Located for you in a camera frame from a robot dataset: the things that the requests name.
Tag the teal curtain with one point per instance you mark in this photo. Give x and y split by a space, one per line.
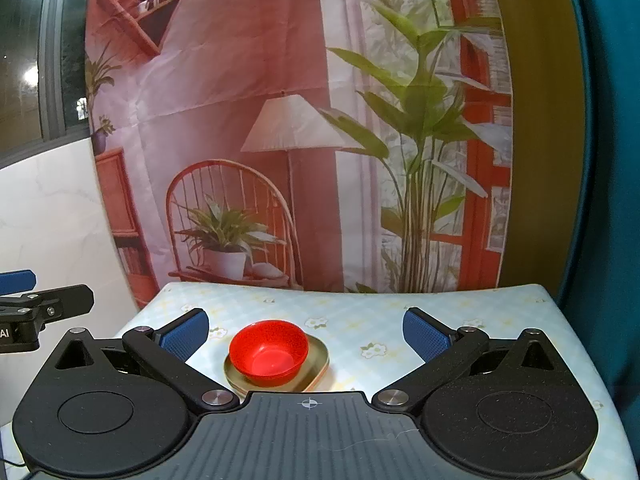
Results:
615 160

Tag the floral checked tablecloth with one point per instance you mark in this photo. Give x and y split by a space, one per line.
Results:
450 305

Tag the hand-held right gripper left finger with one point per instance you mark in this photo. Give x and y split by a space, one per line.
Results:
186 334

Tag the dark framed window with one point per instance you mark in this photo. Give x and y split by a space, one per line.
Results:
52 60

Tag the red bowl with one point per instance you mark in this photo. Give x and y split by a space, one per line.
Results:
265 355

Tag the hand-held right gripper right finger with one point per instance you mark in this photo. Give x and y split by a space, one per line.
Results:
425 335

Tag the pale green square plate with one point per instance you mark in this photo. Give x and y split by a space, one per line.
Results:
319 360

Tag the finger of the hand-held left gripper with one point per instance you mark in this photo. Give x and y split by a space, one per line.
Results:
15 281
55 301

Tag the printed room backdrop cloth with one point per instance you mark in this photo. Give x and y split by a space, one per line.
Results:
225 60

